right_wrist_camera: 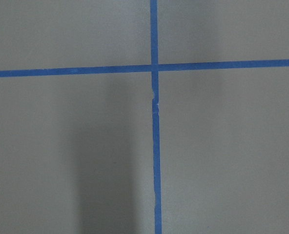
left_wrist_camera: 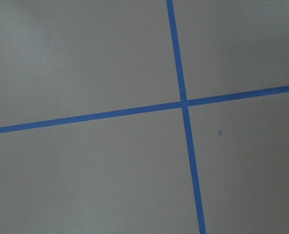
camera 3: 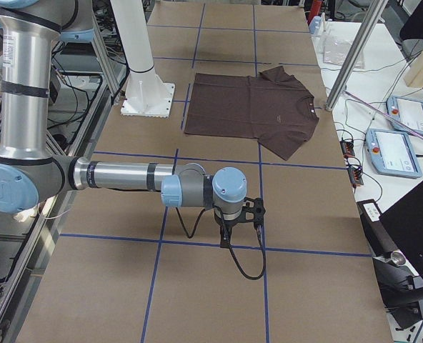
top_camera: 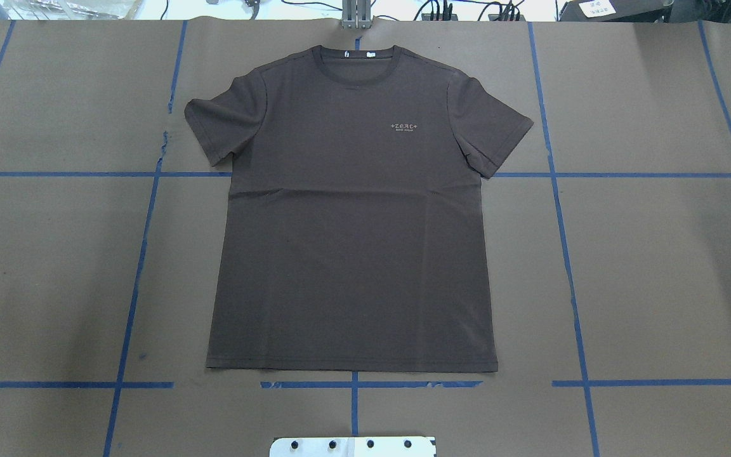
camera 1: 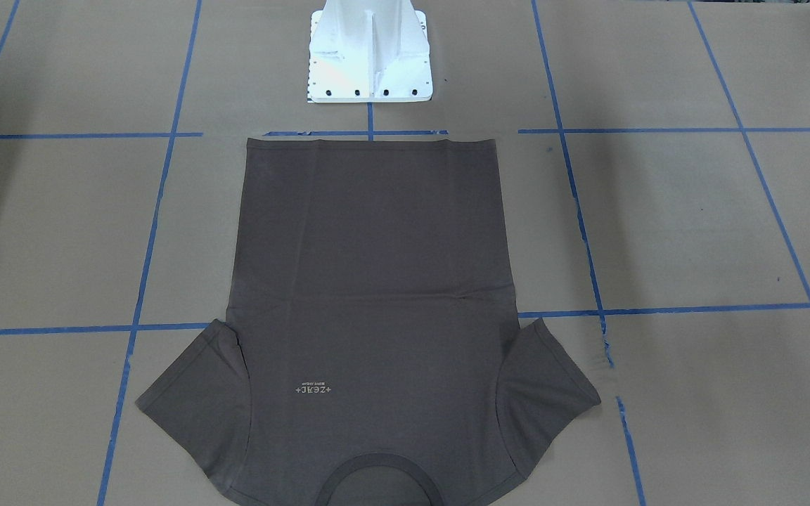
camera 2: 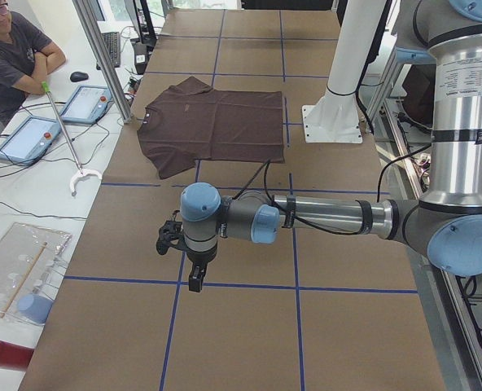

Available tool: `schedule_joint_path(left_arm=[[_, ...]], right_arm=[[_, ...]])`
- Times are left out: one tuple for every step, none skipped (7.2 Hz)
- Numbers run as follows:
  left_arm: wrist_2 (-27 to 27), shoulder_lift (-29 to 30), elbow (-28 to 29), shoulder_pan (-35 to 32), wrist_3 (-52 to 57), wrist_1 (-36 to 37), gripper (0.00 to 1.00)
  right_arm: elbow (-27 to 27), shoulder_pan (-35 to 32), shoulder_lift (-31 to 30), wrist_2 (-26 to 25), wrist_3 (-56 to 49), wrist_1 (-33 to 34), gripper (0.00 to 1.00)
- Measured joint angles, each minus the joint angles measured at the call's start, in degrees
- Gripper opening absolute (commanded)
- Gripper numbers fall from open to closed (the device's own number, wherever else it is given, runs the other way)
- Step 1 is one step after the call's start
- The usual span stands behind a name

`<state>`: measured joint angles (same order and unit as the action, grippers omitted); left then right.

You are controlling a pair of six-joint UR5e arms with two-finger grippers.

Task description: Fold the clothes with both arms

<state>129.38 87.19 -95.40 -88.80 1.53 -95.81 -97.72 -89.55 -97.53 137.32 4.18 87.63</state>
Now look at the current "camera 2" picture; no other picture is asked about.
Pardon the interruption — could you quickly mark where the white camera stand column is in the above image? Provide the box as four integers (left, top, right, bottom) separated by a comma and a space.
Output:
302, 0, 391, 143

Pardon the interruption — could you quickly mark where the reacher grabber tool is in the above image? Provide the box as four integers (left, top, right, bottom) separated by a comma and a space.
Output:
41, 81, 103, 197

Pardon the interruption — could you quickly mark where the near teach pendant blue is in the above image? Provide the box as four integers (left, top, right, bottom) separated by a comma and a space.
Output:
0, 116, 61, 165

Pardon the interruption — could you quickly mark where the black keyboard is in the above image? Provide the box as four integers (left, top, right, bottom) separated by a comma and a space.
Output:
101, 32, 121, 68

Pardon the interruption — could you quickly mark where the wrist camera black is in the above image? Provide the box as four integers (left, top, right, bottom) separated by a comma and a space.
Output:
156, 209, 186, 256

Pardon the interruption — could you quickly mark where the far teach pendant blue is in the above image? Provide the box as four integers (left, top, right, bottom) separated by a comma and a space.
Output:
60, 85, 112, 125

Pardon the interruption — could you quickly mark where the aluminium side frame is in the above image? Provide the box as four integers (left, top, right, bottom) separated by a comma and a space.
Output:
367, 50, 482, 390

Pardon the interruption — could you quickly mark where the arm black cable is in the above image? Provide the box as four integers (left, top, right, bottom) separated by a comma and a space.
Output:
230, 159, 432, 235

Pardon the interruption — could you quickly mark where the brown t-shirt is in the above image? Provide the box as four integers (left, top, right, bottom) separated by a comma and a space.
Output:
137, 77, 284, 179

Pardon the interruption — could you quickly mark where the seated person grey shirt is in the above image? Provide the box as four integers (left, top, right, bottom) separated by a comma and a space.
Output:
0, 1, 66, 125

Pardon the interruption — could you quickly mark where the blue plastic cup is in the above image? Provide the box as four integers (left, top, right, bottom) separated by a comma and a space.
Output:
17, 293, 54, 324

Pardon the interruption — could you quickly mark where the black computer mouse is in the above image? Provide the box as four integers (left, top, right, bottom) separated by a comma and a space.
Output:
70, 71, 89, 82

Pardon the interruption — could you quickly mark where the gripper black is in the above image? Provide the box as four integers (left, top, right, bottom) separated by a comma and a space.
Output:
186, 248, 217, 292

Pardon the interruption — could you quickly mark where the clear plastic bag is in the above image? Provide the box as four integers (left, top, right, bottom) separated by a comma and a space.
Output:
0, 223, 72, 324

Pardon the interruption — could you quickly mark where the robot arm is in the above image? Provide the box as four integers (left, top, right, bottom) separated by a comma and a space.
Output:
177, 1, 482, 292

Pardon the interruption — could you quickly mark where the red cylinder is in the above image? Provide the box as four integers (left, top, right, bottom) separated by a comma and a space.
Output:
0, 340, 34, 371

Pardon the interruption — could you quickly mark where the teach pendant blue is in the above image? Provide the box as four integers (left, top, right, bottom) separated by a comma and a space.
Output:
0, 116, 61, 165
60, 85, 112, 125

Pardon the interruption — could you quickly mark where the aluminium frame post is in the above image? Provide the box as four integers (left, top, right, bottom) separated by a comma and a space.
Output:
72, 0, 133, 124

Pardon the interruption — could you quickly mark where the wooden stick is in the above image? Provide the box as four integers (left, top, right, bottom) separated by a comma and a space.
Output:
0, 242, 47, 319

